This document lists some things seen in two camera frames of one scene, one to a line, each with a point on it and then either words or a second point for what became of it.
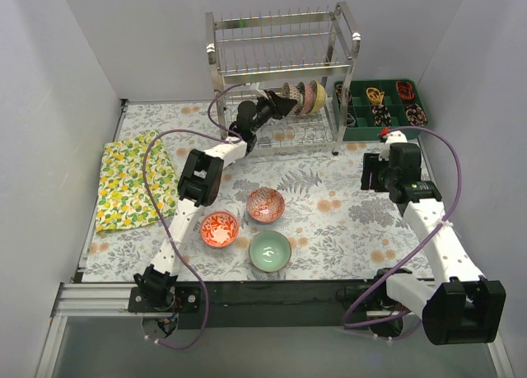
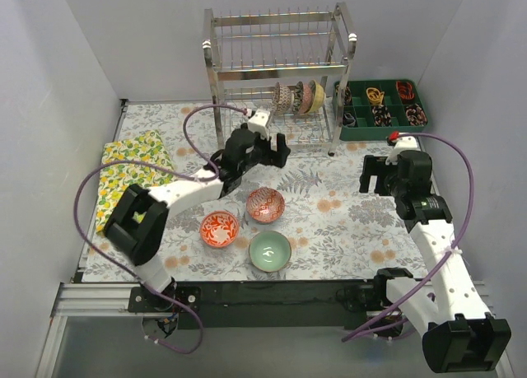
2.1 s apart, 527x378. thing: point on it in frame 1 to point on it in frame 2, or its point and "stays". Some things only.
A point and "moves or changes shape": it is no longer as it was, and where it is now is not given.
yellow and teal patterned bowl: (319, 95) stays
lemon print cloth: (123, 198) stays
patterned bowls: (291, 92) moves or changes shape
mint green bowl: (269, 251) stays
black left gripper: (271, 106) to (268, 151)
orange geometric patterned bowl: (265, 205) stays
